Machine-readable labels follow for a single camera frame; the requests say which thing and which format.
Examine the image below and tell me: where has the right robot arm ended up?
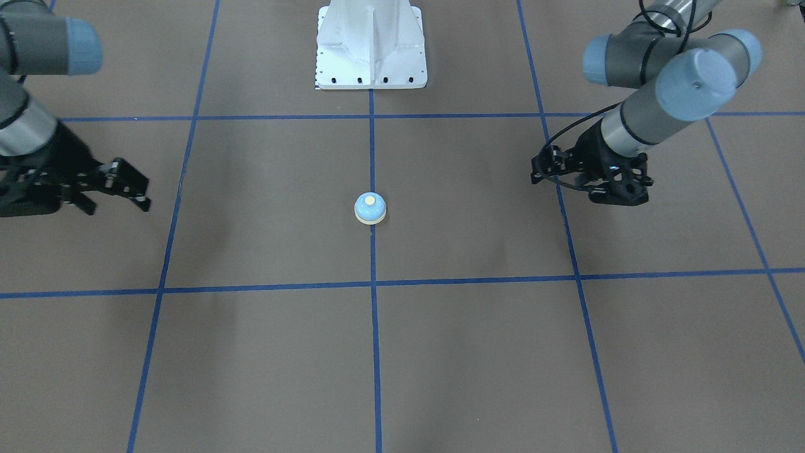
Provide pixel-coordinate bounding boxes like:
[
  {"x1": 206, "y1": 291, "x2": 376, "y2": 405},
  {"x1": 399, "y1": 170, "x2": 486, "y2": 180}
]
[{"x1": 1, "y1": 1, "x2": 152, "y2": 218}]

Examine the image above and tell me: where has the white camera mast pedestal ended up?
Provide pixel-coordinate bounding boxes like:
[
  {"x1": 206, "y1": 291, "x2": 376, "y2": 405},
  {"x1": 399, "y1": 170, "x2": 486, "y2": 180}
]
[{"x1": 314, "y1": 1, "x2": 428, "y2": 90}]

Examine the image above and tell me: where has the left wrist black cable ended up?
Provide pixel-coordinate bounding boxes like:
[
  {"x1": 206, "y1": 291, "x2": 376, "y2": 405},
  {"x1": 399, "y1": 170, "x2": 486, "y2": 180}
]
[{"x1": 541, "y1": 0, "x2": 714, "y2": 192}]

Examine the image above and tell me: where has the blue service bell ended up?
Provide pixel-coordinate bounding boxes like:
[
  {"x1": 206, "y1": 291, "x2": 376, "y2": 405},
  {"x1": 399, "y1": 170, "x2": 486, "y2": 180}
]
[{"x1": 353, "y1": 192, "x2": 387, "y2": 225}]

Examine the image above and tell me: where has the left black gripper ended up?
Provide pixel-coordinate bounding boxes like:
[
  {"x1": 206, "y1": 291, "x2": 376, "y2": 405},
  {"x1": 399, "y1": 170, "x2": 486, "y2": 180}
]
[{"x1": 531, "y1": 123, "x2": 653, "y2": 206}]

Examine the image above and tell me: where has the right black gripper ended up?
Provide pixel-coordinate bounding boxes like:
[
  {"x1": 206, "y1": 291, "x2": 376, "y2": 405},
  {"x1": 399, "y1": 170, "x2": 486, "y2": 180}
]
[{"x1": 1, "y1": 121, "x2": 152, "y2": 218}]

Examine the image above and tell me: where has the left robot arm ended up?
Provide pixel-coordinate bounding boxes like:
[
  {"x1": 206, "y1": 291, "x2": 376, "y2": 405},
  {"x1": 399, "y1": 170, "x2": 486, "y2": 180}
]
[{"x1": 531, "y1": 1, "x2": 763, "y2": 206}]

